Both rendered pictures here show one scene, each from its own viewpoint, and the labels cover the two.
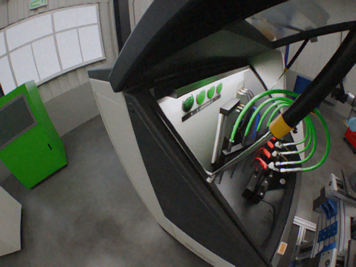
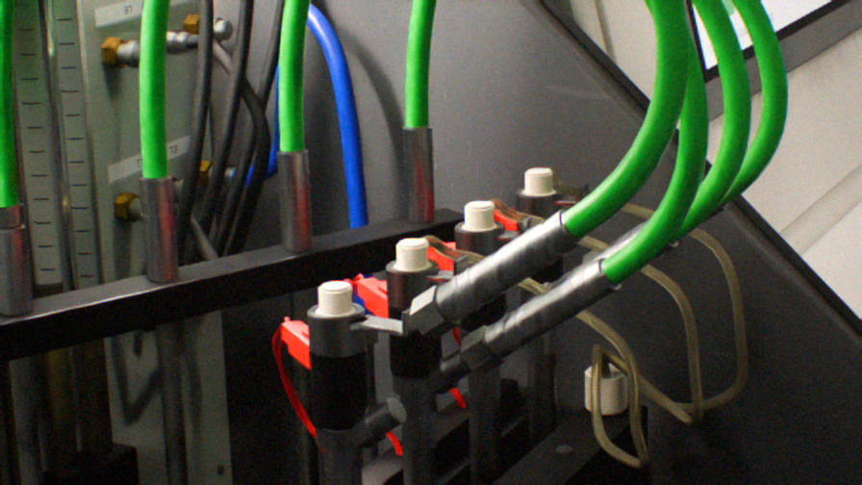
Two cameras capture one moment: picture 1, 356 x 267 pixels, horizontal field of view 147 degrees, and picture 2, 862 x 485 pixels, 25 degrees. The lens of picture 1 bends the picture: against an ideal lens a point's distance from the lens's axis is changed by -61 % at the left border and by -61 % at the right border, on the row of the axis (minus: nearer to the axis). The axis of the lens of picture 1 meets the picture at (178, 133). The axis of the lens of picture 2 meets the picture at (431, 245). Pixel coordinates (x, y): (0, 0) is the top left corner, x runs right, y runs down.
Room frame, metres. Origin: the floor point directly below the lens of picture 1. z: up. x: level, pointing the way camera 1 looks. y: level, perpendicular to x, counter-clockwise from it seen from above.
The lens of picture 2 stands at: (-0.61, -0.16, 1.42)
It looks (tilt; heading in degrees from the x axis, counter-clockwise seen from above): 16 degrees down; 344
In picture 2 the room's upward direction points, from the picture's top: 2 degrees counter-clockwise
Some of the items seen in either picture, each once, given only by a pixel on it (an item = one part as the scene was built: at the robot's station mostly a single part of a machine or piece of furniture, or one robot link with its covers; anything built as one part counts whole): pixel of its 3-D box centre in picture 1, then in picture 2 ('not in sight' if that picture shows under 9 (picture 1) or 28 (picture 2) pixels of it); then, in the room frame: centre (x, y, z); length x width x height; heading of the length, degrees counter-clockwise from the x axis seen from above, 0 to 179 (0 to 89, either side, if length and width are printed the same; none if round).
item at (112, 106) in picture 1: (211, 144); not in sight; (0.84, -0.28, 0.75); 1.40 x 0.28 x 1.50; 136
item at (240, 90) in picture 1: (239, 107); (164, 34); (0.63, -0.35, 1.21); 0.13 x 0.03 x 0.31; 136
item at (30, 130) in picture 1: (25, 136); not in sight; (1.16, 2.67, 0.81); 1.05 x 0.81 x 1.62; 133
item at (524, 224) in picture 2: not in sight; (499, 227); (0.37, -0.49, 1.13); 0.03 x 0.02 x 0.01; 46
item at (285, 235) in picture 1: (285, 213); not in sight; (0.10, -0.54, 0.87); 0.62 x 0.04 x 0.16; 136
